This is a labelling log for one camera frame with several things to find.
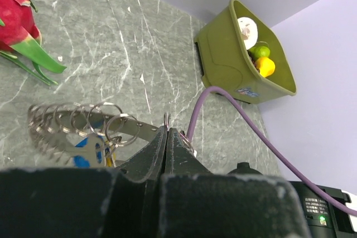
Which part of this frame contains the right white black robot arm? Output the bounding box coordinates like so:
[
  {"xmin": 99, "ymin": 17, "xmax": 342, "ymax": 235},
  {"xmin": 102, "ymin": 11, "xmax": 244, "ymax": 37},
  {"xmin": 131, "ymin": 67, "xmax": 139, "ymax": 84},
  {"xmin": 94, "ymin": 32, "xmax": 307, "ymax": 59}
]
[{"xmin": 228, "ymin": 162, "xmax": 356, "ymax": 238}]

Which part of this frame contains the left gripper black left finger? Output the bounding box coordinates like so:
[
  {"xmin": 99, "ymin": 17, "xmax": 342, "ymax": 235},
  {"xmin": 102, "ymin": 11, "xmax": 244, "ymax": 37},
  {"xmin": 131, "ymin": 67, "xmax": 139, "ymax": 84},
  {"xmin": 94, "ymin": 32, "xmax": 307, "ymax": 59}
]
[{"xmin": 1, "ymin": 126, "xmax": 168, "ymax": 237}]

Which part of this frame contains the yellow pear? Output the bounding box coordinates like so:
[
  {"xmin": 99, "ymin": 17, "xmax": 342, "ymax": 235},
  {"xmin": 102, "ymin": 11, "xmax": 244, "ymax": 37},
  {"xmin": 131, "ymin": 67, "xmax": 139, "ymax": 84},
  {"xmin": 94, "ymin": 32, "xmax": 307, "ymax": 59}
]
[{"xmin": 255, "ymin": 57, "xmax": 276, "ymax": 77}]

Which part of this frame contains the red dragon fruit toy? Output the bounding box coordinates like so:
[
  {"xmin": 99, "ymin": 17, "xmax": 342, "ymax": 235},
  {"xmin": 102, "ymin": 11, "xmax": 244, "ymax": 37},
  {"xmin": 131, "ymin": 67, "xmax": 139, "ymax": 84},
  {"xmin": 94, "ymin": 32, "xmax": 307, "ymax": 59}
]
[{"xmin": 1, "ymin": 0, "xmax": 66, "ymax": 85}]

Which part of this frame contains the blue key tag on ring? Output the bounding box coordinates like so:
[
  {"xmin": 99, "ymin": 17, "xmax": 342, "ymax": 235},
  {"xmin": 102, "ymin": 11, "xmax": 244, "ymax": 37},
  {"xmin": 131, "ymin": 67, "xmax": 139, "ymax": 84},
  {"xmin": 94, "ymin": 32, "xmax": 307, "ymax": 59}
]
[{"xmin": 73, "ymin": 134, "xmax": 106, "ymax": 168}]

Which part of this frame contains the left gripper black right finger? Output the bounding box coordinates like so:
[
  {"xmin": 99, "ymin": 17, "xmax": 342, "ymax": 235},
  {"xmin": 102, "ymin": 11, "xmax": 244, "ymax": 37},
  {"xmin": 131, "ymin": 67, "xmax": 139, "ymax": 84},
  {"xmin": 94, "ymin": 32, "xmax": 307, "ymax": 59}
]
[{"xmin": 158, "ymin": 129, "xmax": 311, "ymax": 237}]

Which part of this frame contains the yellow key tag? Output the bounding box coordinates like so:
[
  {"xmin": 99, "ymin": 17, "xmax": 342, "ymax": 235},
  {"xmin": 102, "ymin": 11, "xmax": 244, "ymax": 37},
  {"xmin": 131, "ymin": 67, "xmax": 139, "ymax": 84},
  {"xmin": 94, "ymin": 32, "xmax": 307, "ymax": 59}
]
[{"xmin": 105, "ymin": 153, "xmax": 116, "ymax": 168}]

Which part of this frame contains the green lime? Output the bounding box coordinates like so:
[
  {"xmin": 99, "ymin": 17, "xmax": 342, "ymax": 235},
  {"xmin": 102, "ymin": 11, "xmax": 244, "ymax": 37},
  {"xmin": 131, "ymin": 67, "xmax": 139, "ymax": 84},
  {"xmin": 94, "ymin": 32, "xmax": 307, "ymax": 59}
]
[{"xmin": 248, "ymin": 46, "xmax": 271, "ymax": 60}]

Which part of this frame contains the olive green plastic bin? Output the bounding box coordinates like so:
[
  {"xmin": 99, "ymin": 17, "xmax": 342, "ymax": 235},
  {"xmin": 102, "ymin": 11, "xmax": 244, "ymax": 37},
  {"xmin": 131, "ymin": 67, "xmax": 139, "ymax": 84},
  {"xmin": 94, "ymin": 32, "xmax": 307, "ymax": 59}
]
[{"xmin": 194, "ymin": 0, "xmax": 297, "ymax": 104}]

